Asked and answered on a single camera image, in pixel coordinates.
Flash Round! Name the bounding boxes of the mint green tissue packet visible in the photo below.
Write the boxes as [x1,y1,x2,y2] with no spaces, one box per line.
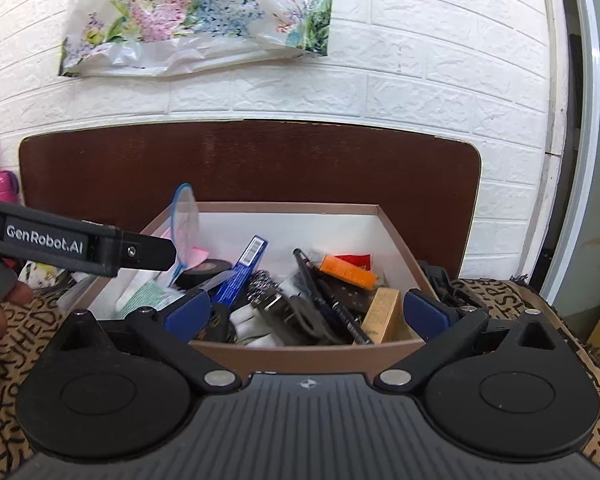
[116,282,183,320]

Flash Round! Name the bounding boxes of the black marker pen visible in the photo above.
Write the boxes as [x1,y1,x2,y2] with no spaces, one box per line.
[292,248,373,344]

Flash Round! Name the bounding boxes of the pink thermos bottle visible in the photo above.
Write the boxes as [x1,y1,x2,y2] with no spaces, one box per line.
[0,170,20,204]

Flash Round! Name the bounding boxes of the black tape roll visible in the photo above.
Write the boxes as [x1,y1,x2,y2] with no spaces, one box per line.
[174,259,233,290]

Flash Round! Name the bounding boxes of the tan wooden block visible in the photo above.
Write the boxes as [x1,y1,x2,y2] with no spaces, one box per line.
[362,287,401,344]

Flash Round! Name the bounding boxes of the blue small carton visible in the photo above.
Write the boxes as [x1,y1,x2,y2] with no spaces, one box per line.
[213,235,268,308]

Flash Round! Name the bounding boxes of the brown cardboard storage box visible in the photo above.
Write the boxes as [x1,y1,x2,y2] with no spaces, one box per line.
[72,200,438,376]

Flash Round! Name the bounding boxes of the red plastic packet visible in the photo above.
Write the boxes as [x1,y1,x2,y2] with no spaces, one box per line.
[337,254,372,271]

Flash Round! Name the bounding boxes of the blue rimmed mesh strainer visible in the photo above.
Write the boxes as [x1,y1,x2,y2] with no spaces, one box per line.
[169,183,199,285]

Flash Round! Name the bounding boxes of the black metal clip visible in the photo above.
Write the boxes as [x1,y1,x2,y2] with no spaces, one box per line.
[254,289,344,346]

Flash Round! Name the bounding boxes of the letter patterned beige cloth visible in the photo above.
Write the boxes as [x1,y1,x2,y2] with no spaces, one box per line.
[0,274,600,480]

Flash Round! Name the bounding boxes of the dark brown wooden headboard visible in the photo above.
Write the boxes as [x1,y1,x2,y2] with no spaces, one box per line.
[19,120,481,275]

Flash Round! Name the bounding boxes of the floral plastic bag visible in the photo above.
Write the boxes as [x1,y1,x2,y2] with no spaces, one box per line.
[59,0,332,77]

